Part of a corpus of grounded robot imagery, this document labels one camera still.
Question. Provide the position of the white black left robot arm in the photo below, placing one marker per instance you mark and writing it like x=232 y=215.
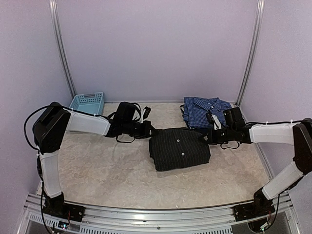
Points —
x=49 y=130

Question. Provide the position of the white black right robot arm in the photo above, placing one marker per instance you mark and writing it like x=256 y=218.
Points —
x=285 y=146

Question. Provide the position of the right aluminium corner post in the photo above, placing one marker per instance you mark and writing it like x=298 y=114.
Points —
x=252 y=51

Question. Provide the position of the aluminium corner post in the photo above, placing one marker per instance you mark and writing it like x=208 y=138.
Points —
x=252 y=51
x=61 y=50

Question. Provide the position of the black pinstriped long sleeve shirt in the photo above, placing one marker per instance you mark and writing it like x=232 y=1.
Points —
x=178 y=148

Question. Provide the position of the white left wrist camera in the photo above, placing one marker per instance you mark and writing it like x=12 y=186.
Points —
x=144 y=114

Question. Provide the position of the blue checked shirt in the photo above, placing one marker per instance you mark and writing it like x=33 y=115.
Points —
x=196 y=108

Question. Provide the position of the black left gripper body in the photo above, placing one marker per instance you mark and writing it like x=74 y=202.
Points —
x=138 y=132

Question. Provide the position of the left aluminium corner post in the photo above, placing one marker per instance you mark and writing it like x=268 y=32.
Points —
x=61 y=50

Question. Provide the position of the light blue plastic basket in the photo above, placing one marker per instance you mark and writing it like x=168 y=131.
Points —
x=89 y=103

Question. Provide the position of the aluminium front rail frame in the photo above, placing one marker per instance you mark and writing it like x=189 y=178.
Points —
x=97 y=219

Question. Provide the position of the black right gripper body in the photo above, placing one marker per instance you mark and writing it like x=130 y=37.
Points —
x=227 y=136

